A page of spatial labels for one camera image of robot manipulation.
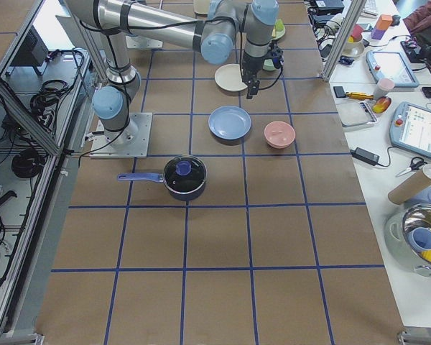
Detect near teach pendant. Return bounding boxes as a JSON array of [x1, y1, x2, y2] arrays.
[[389, 102, 431, 159]]

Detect toy mango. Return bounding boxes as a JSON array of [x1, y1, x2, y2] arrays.
[[371, 96, 391, 114]]

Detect pink bowl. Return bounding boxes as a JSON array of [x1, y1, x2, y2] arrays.
[[264, 121, 296, 149]]

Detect cardboard tube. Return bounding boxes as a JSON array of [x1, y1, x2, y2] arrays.
[[387, 164, 431, 205]]

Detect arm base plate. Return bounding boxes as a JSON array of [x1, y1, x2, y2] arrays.
[[89, 112, 153, 159], [126, 36, 163, 50]]

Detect blue plate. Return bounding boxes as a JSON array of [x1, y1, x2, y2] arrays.
[[208, 106, 251, 140]]

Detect grey pot with handles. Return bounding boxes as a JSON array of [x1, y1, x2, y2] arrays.
[[384, 212, 416, 272]]

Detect cream plate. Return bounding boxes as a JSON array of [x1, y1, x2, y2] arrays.
[[214, 63, 247, 92]]

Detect far teach pendant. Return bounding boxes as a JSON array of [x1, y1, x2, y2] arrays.
[[365, 50, 419, 88]]

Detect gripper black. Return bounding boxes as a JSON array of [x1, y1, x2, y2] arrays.
[[241, 42, 284, 99]]

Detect teach pendant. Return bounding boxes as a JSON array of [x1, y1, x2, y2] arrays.
[[365, 50, 419, 88], [389, 102, 431, 159]]

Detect black power adapter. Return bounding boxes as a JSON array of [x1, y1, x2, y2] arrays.
[[350, 147, 379, 166]]

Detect white cup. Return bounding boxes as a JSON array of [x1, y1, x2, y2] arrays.
[[373, 78, 395, 101]]

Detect blue saucepan with lid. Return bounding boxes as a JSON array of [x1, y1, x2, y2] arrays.
[[117, 155, 207, 201]]

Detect scissors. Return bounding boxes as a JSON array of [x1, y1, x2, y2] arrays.
[[396, 156, 427, 178]]

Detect green bowl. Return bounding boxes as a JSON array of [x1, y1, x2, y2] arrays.
[[263, 59, 276, 71]]

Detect white bowl with fruit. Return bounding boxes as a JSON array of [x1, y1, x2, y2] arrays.
[[342, 24, 365, 58]]

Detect steel mixing bowl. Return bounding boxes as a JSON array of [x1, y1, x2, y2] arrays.
[[402, 204, 431, 277]]

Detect green plate with food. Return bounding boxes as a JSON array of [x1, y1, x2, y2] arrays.
[[272, 19, 286, 40]]

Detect yellow screwdriver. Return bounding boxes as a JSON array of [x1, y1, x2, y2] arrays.
[[346, 92, 374, 100]]

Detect blue cup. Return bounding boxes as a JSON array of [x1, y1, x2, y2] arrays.
[[407, 227, 431, 252]]

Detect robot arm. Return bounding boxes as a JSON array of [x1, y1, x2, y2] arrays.
[[66, 1, 280, 147]]

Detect coloured toy blocks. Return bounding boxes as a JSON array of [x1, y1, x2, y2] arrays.
[[370, 14, 392, 40]]

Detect kitchen scale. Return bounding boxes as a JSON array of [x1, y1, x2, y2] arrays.
[[337, 101, 378, 129]]

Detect aluminium frame post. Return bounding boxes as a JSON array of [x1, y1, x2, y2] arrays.
[[322, 0, 365, 82]]

